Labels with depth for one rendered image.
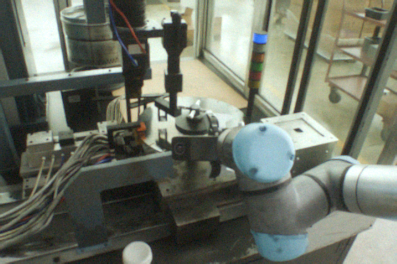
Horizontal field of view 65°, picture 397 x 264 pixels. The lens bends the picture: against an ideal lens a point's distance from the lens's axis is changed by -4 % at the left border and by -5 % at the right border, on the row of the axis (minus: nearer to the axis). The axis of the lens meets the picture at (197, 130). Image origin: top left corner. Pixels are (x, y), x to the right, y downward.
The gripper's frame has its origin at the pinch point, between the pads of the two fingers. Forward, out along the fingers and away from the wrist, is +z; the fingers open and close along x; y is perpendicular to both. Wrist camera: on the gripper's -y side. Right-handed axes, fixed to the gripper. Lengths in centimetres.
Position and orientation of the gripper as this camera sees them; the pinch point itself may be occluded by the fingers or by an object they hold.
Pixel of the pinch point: (205, 145)
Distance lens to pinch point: 74.5
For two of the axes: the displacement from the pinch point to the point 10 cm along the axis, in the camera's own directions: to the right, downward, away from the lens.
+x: -0.4, -10.0, 0.1
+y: 9.9, -0.4, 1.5
